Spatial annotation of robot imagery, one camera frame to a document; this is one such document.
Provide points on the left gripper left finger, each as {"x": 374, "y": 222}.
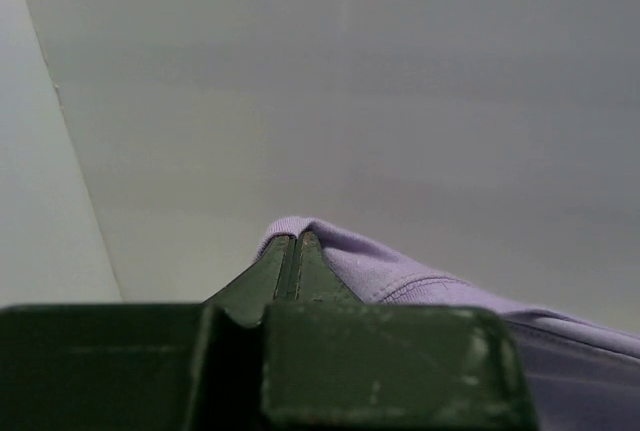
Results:
{"x": 158, "y": 366}

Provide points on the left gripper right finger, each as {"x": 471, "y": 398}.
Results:
{"x": 333, "y": 362}

